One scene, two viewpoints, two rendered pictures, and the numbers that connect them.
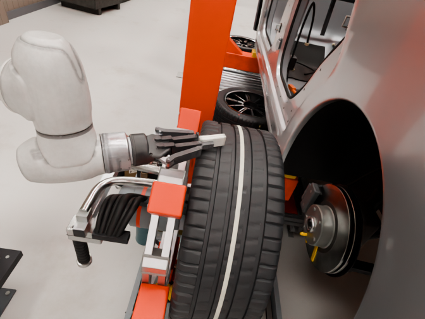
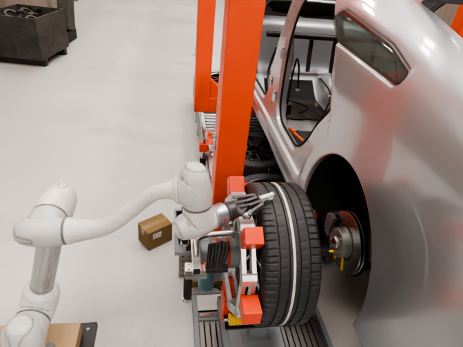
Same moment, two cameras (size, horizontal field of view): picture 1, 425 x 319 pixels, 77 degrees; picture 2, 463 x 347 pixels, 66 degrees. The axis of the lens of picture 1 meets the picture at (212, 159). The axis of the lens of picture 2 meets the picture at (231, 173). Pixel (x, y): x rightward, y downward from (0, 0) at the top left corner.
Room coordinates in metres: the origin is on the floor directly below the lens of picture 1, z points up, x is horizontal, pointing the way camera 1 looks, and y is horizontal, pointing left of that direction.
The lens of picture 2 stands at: (-0.62, 0.32, 2.07)
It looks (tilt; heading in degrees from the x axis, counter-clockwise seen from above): 32 degrees down; 353
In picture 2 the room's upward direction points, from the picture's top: 6 degrees clockwise
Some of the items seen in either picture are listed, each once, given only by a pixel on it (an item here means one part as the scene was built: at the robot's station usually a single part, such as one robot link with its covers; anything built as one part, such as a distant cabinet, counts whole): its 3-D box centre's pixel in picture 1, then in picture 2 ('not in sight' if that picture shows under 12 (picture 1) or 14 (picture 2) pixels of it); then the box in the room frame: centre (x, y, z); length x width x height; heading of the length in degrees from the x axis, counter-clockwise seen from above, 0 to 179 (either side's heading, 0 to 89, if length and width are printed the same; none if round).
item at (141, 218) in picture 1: (150, 207); (221, 253); (0.59, 0.17, 0.85); 0.21 x 0.14 x 0.14; 94
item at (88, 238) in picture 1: (87, 229); (196, 270); (0.41, 0.29, 0.93); 0.09 x 0.05 x 0.05; 94
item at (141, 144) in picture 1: (150, 148); (235, 208); (0.49, 0.15, 1.19); 0.09 x 0.08 x 0.07; 119
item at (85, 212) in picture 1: (124, 189); (215, 239); (0.48, 0.21, 1.03); 0.19 x 0.18 x 0.11; 94
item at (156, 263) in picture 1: (171, 211); (236, 252); (0.59, 0.10, 0.85); 0.54 x 0.07 x 0.54; 4
